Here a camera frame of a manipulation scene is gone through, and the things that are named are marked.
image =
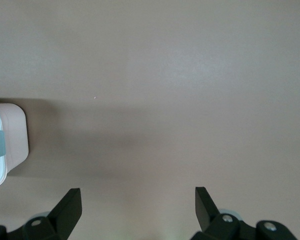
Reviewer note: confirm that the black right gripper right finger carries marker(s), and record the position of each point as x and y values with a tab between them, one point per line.
206	207

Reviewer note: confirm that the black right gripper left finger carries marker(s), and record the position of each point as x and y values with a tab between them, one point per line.
67	212

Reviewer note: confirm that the pink plastic box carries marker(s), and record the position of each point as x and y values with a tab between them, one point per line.
15	130

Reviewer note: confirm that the brown table mat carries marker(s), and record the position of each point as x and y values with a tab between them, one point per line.
165	75

